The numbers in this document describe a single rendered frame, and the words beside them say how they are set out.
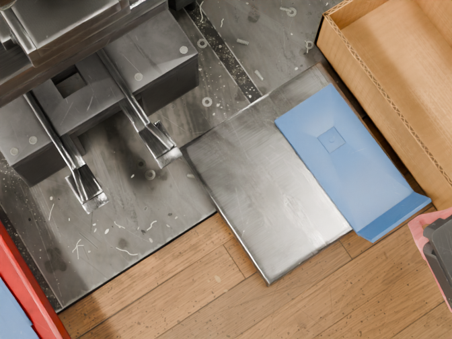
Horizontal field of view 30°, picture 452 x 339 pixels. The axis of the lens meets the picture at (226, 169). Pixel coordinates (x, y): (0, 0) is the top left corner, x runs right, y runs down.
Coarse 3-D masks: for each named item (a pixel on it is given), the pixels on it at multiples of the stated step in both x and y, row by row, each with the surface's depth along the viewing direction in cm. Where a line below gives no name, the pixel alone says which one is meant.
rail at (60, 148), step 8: (24, 96) 77; (32, 104) 76; (40, 112) 76; (40, 120) 76; (48, 128) 76; (56, 136) 76; (56, 144) 75; (64, 152) 75; (72, 160) 75; (72, 168) 75
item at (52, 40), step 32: (32, 0) 58; (64, 0) 58; (96, 0) 58; (128, 0) 63; (160, 0) 64; (0, 32) 60; (32, 32) 57; (64, 32) 58; (96, 32) 60; (0, 64) 61; (32, 64) 59; (64, 64) 64; (0, 96) 62
